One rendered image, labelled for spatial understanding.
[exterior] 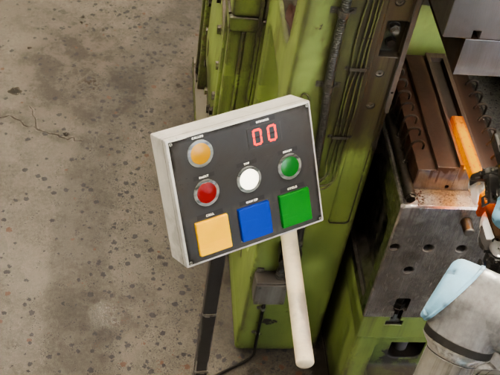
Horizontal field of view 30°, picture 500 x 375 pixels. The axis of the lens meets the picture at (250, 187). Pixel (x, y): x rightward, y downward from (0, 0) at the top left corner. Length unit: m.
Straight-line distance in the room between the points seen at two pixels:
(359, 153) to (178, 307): 0.98
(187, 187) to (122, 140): 1.70
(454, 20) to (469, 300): 0.68
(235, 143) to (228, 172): 0.06
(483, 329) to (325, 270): 1.25
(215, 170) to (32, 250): 1.41
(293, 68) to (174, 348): 1.16
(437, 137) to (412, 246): 0.28
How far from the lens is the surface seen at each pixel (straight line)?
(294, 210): 2.02
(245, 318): 2.86
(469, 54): 2.02
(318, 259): 2.66
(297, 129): 1.99
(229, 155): 1.92
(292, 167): 2.00
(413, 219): 2.27
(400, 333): 2.66
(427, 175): 2.25
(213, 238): 1.94
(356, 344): 2.69
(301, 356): 2.24
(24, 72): 3.87
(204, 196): 1.91
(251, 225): 1.98
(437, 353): 1.54
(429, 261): 2.41
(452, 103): 2.43
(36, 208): 3.34
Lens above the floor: 2.48
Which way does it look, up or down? 46 degrees down
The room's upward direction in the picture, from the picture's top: 10 degrees clockwise
